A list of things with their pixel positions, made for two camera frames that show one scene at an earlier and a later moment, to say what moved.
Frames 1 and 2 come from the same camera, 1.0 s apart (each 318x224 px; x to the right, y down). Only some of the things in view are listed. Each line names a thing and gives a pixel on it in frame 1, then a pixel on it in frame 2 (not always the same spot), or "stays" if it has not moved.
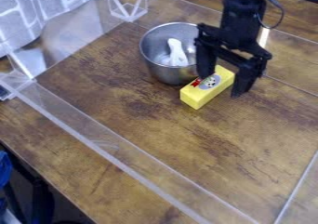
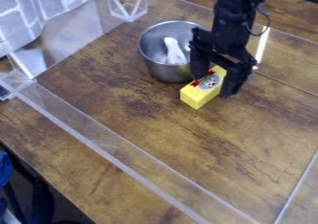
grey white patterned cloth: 25,6 stays
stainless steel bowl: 167,47 stays
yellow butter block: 204,88 stays
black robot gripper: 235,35 to 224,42
